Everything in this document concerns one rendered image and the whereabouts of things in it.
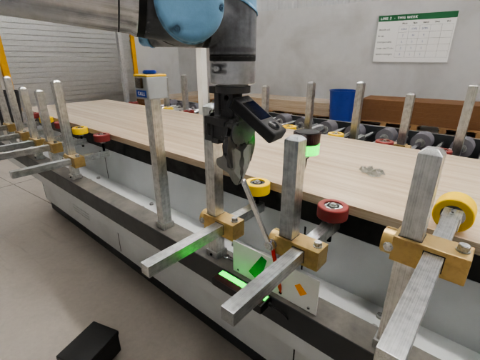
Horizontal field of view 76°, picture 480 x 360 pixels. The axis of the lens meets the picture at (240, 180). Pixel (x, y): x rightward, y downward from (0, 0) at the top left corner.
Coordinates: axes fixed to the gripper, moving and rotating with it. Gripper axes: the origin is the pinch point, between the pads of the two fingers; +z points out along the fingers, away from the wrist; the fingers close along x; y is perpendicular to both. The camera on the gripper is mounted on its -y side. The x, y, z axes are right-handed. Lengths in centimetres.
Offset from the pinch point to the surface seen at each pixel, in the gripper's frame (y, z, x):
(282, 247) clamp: -8.9, 16.5, -5.4
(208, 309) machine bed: 43, 87, -28
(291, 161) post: -9.0, -4.8, -6.1
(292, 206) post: -10.2, 5.4, -6.1
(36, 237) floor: 205, 103, -4
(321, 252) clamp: -18.0, 14.5, -6.9
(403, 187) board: -24, 11, -49
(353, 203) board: -16.3, 11.0, -28.5
